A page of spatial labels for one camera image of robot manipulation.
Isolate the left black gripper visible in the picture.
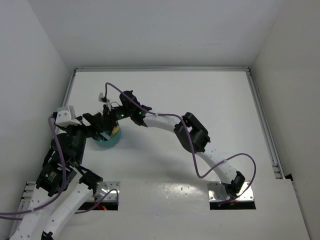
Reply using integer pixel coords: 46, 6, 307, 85
56, 111, 104, 164

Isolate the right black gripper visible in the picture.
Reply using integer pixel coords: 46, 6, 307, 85
102, 103, 134, 130

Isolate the yellow highlighter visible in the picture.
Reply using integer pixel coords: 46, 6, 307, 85
110, 126, 120, 136

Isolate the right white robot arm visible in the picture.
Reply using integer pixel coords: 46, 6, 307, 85
99, 91, 245, 199

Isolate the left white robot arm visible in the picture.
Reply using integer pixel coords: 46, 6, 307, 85
10, 110, 103, 240

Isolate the teal round organizer container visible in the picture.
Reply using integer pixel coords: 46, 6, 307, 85
92, 125, 122, 149

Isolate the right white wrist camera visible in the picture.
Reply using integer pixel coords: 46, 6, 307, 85
98, 92, 110, 104

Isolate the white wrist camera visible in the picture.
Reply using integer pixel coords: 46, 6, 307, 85
55, 105, 82, 128
98, 92, 110, 104

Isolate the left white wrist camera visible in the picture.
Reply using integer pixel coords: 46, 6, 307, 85
55, 105, 82, 128

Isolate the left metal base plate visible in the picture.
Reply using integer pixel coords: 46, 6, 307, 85
96, 181, 121, 203

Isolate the metal base plate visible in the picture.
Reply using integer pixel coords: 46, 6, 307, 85
96, 181, 121, 203
207, 181, 254, 203

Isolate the aluminium table frame rail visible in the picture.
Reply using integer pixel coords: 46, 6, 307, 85
9, 66, 296, 240

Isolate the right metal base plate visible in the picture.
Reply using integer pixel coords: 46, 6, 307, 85
207, 181, 254, 203

